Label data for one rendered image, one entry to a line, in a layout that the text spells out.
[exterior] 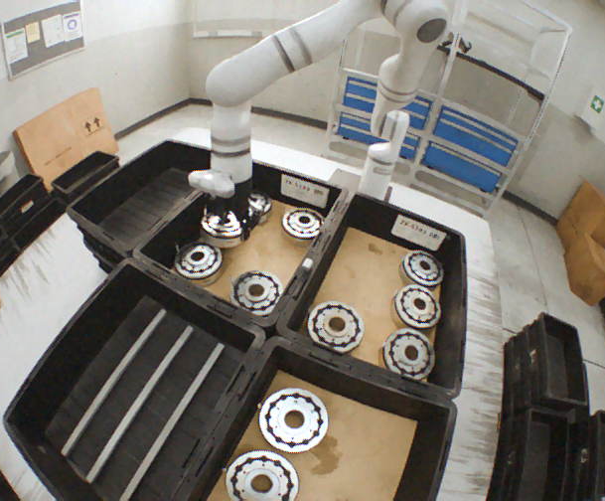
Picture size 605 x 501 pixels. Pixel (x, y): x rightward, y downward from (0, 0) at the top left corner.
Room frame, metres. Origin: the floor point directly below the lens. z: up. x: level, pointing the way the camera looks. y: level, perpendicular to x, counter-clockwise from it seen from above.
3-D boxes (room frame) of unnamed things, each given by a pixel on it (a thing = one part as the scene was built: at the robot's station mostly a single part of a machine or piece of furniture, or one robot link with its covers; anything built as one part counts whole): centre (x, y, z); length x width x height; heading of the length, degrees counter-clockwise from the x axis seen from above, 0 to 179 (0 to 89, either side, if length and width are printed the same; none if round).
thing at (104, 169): (1.02, 1.34, 0.37); 0.40 x 0.30 x 0.45; 163
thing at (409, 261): (0.39, -0.28, 0.86); 0.10 x 0.10 x 0.01
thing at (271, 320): (0.40, 0.11, 0.92); 0.40 x 0.30 x 0.02; 163
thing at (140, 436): (0.02, 0.23, 0.87); 0.40 x 0.30 x 0.11; 163
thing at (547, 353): (0.26, -1.14, 0.37); 0.40 x 0.30 x 0.45; 163
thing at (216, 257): (0.32, 0.21, 0.86); 0.10 x 0.10 x 0.01
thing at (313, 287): (0.31, -0.18, 0.87); 0.40 x 0.30 x 0.11; 163
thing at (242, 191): (0.41, 0.15, 0.97); 0.08 x 0.08 x 0.09
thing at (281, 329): (0.31, -0.18, 0.92); 0.40 x 0.30 x 0.02; 163
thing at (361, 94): (2.25, -0.50, 0.60); 0.72 x 0.03 x 0.56; 73
